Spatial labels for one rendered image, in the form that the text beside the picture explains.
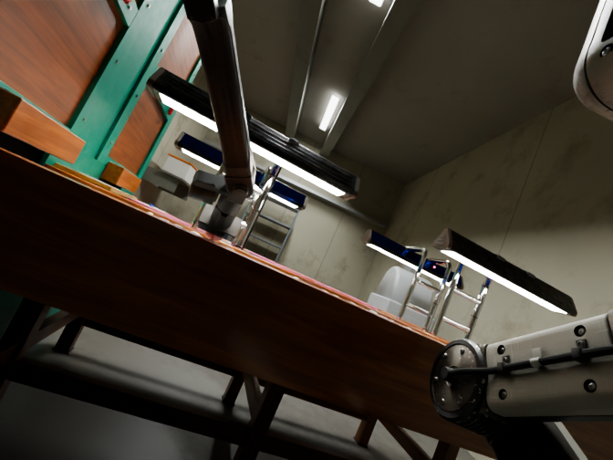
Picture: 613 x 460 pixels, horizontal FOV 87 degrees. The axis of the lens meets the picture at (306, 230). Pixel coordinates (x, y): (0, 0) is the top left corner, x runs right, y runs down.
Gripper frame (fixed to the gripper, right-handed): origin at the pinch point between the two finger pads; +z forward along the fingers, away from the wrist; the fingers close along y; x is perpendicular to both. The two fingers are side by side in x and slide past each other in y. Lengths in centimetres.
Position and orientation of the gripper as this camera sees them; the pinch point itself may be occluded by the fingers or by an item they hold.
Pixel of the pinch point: (211, 240)
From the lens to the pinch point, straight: 92.8
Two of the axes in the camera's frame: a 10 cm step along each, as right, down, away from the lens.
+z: -4.8, 5.9, 6.5
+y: -8.7, -4.2, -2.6
